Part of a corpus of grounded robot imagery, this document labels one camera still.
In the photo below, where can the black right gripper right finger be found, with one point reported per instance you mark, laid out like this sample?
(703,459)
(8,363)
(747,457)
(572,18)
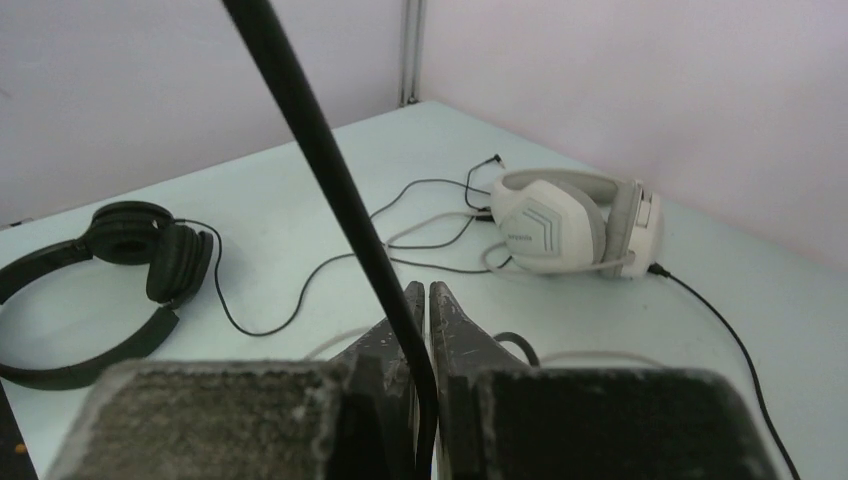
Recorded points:
(501,418)

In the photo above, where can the aluminium corner frame post left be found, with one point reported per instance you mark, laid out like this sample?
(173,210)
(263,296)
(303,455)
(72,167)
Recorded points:
(411,51)

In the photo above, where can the white grey gaming headset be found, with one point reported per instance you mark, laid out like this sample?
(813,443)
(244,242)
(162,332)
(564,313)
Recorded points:
(559,221)

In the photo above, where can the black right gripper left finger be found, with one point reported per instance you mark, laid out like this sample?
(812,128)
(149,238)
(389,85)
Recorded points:
(348,417)

